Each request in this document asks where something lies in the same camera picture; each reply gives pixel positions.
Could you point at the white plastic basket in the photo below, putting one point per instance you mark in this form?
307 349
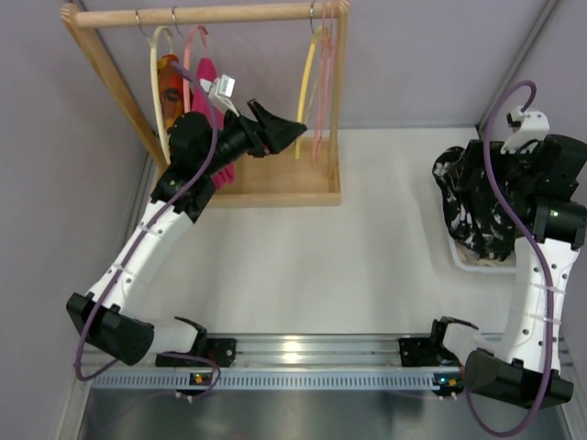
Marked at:
468 262

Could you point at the orange patterned trousers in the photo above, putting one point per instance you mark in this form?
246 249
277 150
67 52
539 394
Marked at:
170 83

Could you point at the yellow hanger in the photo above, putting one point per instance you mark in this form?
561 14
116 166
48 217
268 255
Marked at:
306 92

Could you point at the cream hanger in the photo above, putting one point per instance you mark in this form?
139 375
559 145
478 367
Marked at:
153 41

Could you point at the empty pink hanger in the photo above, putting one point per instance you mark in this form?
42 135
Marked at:
324 77

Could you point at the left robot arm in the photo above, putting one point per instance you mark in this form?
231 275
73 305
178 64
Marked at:
103 316

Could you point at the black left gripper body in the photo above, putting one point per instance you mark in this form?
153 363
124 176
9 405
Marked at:
257 134

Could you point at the grey slotted cable duct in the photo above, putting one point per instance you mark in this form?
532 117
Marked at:
400 380

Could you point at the pink hanger with trousers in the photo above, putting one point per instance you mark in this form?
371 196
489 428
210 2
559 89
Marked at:
201 30

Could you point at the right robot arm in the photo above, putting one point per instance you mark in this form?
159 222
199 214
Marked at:
510 205

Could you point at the wooden clothes rack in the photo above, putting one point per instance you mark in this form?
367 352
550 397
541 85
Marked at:
280 181

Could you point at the aluminium mounting rail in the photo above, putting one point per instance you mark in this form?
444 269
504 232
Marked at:
306 352

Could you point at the black white patterned trousers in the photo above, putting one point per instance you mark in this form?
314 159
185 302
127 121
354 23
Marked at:
472 215

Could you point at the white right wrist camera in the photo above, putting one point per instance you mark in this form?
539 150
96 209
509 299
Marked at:
529 127

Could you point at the magenta trousers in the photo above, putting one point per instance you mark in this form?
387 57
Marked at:
206 71

